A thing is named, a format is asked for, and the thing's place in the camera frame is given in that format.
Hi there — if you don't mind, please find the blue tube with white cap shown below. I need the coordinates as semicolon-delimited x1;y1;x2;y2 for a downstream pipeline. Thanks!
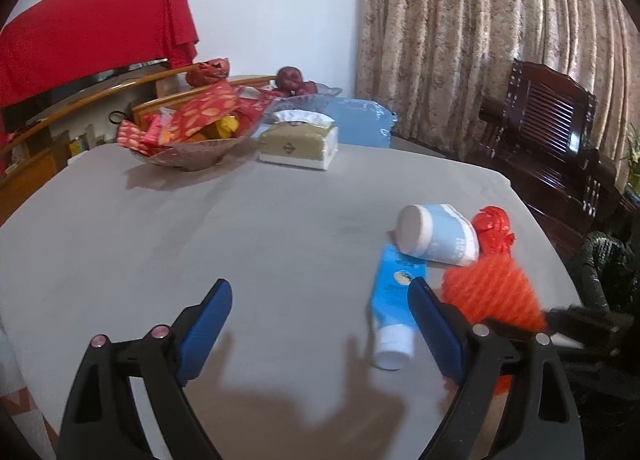
369;241;428;372

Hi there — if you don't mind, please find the potted flowering plant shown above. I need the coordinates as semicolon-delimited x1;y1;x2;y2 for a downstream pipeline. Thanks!
622;125;640;191

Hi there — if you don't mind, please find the patterned beige curtain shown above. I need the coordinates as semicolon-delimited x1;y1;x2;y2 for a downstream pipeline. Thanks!
350;0;640;191

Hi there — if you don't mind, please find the black television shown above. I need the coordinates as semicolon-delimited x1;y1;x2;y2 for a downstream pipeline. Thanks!
0;58;171;131

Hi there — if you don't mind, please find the dark wooden armchair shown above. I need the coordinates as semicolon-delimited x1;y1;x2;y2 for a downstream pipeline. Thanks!
462;59;618;241

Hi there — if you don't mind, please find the glass snack bowl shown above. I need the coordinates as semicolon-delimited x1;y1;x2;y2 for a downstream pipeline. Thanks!
127;112;261;172

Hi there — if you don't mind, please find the tissue box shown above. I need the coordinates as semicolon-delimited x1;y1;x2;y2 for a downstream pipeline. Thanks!
258;110;340;172

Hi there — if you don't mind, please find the glass fruit bowl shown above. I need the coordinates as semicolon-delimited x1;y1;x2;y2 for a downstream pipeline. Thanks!
260;85;343;126

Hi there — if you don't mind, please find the wooden television cabinet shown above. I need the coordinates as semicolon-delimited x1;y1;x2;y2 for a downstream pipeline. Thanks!
0;62;281;228

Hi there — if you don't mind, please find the pile of red snack packets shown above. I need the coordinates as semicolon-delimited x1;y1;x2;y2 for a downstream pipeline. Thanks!
116;80;273;156

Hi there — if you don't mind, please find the red cloth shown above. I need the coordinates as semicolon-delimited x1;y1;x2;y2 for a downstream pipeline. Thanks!
0;0;199;108

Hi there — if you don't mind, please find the orange foam fruit net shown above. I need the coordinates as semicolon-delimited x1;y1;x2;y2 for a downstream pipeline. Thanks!
440;252;548;398

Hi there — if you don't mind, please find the white and blue paper cup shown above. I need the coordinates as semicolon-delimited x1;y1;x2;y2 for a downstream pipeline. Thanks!
396;203;481;268

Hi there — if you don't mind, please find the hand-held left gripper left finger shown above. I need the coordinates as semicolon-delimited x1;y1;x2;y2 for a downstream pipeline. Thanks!
59;279;233;460

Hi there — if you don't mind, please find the red decorative basket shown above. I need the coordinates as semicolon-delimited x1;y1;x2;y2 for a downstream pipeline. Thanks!
186;56;231;87

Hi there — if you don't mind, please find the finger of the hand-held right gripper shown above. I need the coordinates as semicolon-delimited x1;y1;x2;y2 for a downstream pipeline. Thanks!
546;306;635;356

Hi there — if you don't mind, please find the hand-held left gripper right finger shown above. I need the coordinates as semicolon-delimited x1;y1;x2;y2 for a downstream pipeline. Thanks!
409;277;583;460

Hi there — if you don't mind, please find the black trash bin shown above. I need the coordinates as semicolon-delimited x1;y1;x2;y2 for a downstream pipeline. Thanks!
570;231;640;321

